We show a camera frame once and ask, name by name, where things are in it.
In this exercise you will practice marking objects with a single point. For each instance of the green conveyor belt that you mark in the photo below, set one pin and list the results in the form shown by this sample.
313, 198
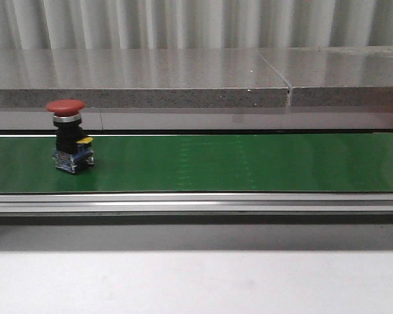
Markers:
330, 162

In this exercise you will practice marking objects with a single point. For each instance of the grey stone slab right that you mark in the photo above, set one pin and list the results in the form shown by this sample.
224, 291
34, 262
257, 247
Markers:
335, 76

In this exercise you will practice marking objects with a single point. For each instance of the grey stone slab left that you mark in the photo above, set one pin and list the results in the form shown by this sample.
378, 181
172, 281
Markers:
134, 78

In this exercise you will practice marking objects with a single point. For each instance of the grey stone slab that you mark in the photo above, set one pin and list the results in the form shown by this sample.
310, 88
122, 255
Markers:
134, 78
335, 76

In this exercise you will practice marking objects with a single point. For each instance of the red mushroom push button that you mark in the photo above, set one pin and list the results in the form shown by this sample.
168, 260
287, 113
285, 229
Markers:
73, 146

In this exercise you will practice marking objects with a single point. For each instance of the aluminium conveyor frame rail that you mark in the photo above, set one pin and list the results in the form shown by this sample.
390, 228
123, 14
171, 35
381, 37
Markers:
197, 208

